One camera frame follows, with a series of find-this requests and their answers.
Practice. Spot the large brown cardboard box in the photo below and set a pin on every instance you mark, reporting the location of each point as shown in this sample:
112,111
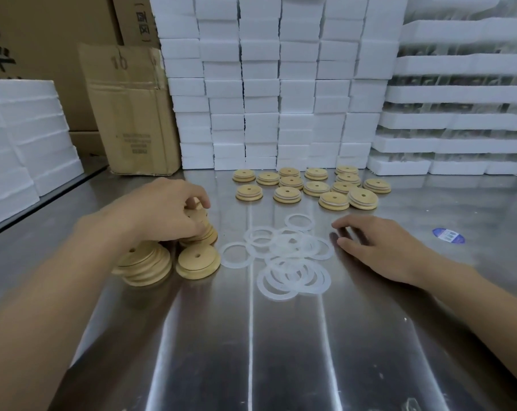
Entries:
48,47

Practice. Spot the group of ringed wooden lids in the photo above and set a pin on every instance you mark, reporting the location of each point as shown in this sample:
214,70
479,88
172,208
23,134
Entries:
316,188

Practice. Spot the stack of long foam trays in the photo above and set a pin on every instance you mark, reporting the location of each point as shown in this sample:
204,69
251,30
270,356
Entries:
455,94

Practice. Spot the person's right hand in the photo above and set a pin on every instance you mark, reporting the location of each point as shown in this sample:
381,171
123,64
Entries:
391,250

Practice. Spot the upright brown cardboard box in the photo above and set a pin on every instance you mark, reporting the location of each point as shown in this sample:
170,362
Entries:
132,115

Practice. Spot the pile of clear silicone rings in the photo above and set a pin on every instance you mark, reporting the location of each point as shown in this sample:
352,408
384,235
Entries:
290,261

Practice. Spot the wall of white foam blocks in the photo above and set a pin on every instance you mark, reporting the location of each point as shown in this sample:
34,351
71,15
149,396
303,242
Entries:
280,81

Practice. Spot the person's left forearm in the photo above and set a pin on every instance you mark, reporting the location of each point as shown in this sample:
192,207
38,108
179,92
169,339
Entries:
40,312

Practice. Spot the person's left fingers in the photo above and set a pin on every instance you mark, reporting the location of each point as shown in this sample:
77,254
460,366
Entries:
194,201

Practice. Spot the person's left hand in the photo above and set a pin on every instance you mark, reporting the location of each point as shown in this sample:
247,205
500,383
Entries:
155,209

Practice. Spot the person's right thumb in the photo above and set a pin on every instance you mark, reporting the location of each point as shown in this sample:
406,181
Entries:
351,248

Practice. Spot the stack of white foam slabs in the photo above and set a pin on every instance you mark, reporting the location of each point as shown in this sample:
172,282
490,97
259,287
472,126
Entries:
25,141

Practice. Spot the person's right forearm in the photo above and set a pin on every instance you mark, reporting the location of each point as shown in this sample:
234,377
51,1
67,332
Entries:
485,312

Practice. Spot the pile of plain wooden lids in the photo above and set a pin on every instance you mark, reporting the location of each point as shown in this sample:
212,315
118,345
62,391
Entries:
196,261

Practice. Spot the blue oval sticker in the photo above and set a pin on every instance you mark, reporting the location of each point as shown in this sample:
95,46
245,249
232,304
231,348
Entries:
448,235

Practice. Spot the single bare wooden lid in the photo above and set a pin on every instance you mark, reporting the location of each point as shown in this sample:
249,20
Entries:
197,213

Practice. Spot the brown cardboard box with print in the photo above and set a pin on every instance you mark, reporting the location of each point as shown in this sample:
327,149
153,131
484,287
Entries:
134,19

